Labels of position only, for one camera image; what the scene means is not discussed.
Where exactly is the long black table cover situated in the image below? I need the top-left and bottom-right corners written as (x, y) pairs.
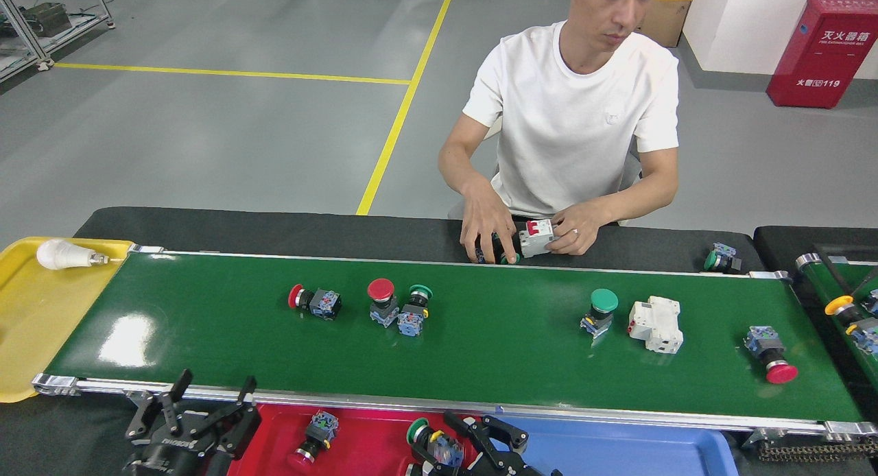
top-left (72, 206), bottom-right (766, 274)

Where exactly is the blue plastic tray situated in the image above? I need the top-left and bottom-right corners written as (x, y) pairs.
top-left (480, 414), bottom-right (740, 476)

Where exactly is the red fire extinguisher box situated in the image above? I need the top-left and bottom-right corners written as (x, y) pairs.
top-left (766, 0), bottom-right (878, 109)

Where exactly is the aluminium frame rack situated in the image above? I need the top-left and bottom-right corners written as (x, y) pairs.
top-left (0, 0), bottom-right (115, 84)

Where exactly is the yellow push button switch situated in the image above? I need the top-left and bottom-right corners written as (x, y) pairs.
top-left (824, 289), bottom-right (878, 326)

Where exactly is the narrow green conveyor belt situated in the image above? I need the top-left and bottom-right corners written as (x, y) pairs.
top-left (796, 253), bottom-right (878, 394)

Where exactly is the green mushroom button switch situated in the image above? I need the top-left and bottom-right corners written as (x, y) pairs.
top-left (475, 232), bottom-right (523, 266)
top-left (580, 288), bottom-right (619, 339)

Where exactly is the red plastic tray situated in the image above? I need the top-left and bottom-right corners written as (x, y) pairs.
top-left (226, 403), bottom-right (481, 476)

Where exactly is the person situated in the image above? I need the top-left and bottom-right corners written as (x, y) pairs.
top-left (438, 0), bottom-right (680, 265)

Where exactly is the person's left hand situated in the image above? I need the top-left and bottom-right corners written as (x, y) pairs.
top-left (547, 202), bottom-right (611, 256)

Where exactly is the dark metal box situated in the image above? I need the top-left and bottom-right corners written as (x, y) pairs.
top-left (24, 3), bottom-right (73, 38)

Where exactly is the green push button switch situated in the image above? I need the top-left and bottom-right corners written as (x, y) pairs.
top-left (397, 284), bottom-right (434, 337)
top-left (702, 242), bottom-right (744, 275)
top-left (405, 417), bottom-right (465, 471)

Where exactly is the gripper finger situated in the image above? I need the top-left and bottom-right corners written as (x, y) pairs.
top-left (123, 368), bottom-right (194, 444)
top-left (187, 375), bottom-right (263, 457)
top-left (482, 416), bottom-right (530, 473)
top-left (442, 412), bottom-right (501, 476)

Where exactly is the cardboard box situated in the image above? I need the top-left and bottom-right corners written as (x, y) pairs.
top-left (638, 0), bottom-right (697, 49)

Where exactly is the white breaker with red levers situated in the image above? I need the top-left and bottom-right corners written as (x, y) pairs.
top-left (517, 218), bottom-right (557, 259)

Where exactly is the white light bulb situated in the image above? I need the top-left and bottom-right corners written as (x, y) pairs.
top-left (36, 239), bottom-right (110, 271)

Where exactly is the plain white circuit breaker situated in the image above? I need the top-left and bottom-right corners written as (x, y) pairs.
top-left (627, 296), bottom-right (685, 355)

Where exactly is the person's right hand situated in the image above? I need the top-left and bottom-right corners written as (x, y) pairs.
top-left (460, 178), bottom-right (520, 265)

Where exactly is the yellow mushroom button switch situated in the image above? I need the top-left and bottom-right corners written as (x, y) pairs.
top-left (844, 317), bottom-right (878, 355)

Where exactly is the yellow plastic tray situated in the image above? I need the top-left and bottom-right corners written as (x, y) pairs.
top-left (0, 237), bottom-right (134, 403)

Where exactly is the black drive chain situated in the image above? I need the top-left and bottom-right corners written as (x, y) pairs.
top-left (758, 440), bottom-right (878, 463)

